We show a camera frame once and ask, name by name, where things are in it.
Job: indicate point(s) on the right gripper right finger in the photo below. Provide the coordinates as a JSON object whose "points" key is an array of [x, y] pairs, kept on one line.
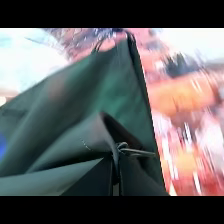
{"points": [[136, 181]]}

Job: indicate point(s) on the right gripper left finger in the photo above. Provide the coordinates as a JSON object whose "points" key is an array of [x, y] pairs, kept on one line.
{"points": [[98, 181]]}

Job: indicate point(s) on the dark green garment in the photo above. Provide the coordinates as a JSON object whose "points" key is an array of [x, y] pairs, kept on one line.
{"points": [[100, 90]]}

